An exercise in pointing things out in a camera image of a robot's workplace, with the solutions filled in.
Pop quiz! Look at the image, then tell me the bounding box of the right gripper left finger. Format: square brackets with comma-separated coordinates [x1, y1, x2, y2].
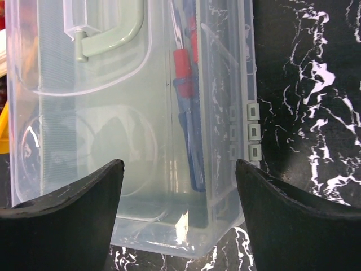
[1, 159, 124, 270]

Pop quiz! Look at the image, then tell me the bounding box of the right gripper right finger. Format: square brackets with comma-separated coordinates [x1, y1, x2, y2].
[235, 159, 360, 270]

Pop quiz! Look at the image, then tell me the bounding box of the clear green tool box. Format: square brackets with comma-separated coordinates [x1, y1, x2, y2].
[5, 1, 262, 258]

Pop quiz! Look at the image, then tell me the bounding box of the blue red screwdriver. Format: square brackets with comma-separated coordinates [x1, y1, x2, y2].
[173, 49, 206, 192]
[182, 0, 199, 64]

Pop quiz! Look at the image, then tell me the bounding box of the yellow plastic bin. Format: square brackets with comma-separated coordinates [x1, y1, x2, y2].
[0, 102, 10, 154]

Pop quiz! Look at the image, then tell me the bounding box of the celery stalk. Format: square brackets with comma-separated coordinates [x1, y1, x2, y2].
[0, 50, 7, 77]

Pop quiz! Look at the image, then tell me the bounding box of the red tomato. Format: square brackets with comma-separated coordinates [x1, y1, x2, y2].
[0, 6, 5, 30]

